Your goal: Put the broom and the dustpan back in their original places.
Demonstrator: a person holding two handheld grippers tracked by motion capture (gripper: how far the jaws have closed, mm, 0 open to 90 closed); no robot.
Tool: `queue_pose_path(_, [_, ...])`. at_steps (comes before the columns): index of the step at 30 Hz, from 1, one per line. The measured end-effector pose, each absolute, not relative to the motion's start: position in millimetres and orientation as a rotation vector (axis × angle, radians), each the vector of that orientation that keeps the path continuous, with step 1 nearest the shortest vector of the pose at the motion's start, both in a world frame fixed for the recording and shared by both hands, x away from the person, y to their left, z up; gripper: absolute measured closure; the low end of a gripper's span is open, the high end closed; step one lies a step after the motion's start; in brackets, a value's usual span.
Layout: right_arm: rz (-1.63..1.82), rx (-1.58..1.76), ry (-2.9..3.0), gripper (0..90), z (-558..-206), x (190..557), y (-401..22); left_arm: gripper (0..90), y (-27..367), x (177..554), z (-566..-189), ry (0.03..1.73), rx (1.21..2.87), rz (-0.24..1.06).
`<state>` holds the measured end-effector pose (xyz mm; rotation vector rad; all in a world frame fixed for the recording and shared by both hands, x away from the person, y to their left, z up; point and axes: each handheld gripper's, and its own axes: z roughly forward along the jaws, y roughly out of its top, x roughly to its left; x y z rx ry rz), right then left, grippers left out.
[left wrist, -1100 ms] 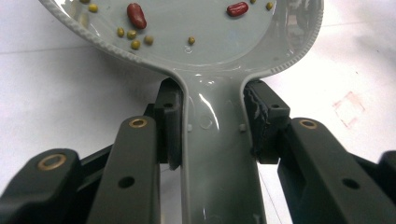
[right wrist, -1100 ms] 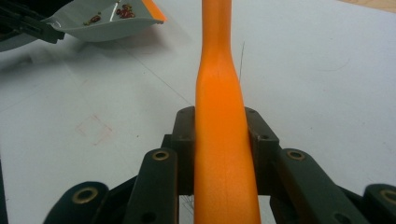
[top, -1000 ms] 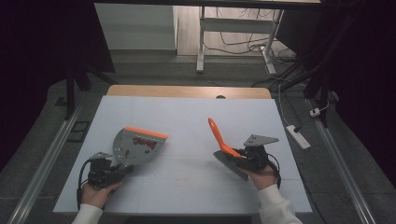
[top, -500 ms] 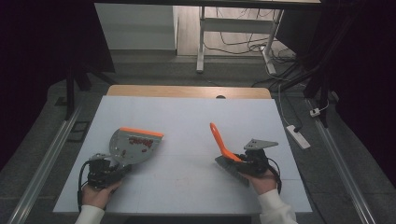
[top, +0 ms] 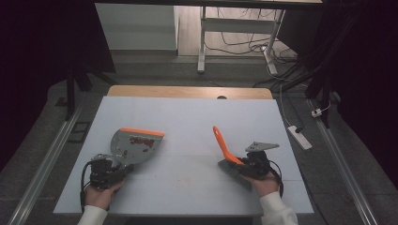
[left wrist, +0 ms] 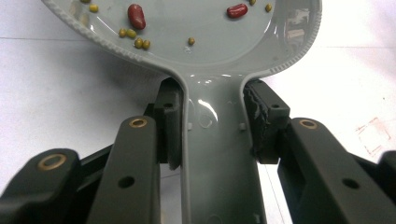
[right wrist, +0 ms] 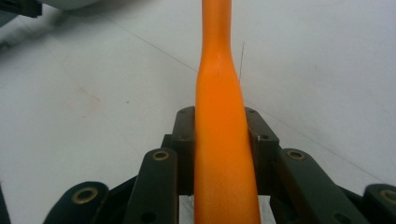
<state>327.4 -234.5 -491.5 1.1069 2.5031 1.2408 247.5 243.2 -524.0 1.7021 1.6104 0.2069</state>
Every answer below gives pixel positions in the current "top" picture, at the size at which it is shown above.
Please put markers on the person's left hand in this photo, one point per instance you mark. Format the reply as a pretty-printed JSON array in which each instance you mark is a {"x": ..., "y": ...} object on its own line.
[{"x": 101, "y": 197}]

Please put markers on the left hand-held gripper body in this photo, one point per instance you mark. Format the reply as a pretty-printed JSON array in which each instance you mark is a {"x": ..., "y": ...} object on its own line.
[{"x": 103, "y": 173}]

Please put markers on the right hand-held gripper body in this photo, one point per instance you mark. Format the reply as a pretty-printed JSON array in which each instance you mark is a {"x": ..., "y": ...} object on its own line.
[{"x": 258, "y": 165}]

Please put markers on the person's right hand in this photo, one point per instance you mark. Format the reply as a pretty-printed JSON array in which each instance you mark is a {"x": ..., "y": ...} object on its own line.
[{"x": 266, "y": 186}]

